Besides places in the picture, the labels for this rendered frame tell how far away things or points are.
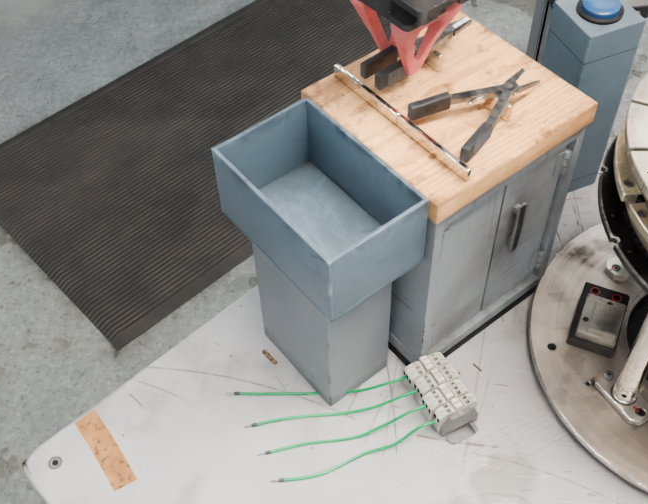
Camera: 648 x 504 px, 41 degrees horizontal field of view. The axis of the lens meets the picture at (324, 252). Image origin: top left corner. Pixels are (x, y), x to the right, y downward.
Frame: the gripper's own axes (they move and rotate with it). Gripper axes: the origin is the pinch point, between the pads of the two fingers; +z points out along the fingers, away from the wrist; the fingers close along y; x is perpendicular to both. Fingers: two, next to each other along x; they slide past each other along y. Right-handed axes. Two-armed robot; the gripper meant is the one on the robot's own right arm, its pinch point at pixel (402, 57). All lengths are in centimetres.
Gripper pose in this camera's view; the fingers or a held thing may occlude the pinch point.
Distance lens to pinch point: 82.7
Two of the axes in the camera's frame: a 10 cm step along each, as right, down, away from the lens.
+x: 7.7, -5.1, 3.9
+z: 0.2, 6.2, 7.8
